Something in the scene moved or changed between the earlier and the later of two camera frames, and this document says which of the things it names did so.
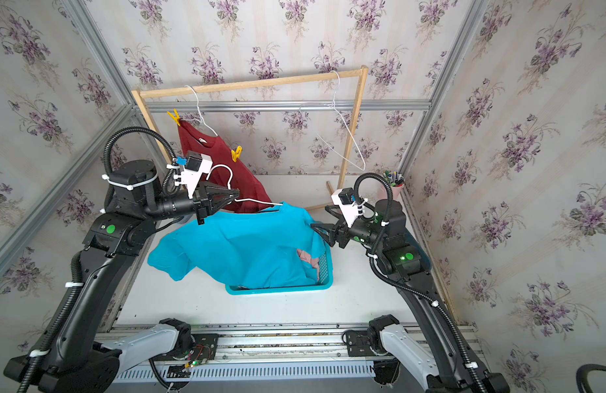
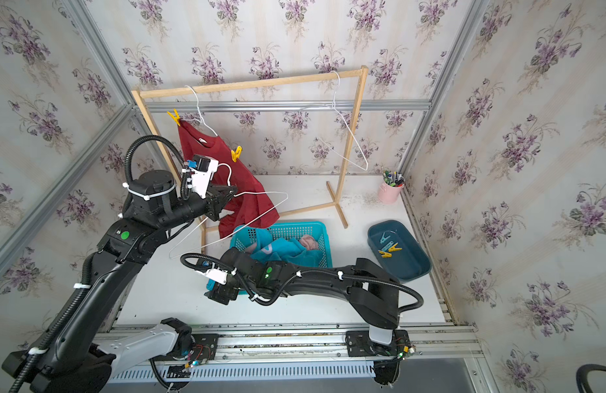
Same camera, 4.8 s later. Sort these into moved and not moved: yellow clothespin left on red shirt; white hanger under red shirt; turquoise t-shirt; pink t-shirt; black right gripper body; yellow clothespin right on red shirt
Moved: turquoise t-shirt; black right gripper body; pink t-shirt
Not moved: white hanger under red shirt; yellow clothespin right on red shirt; yellow clothespin left on red shirt
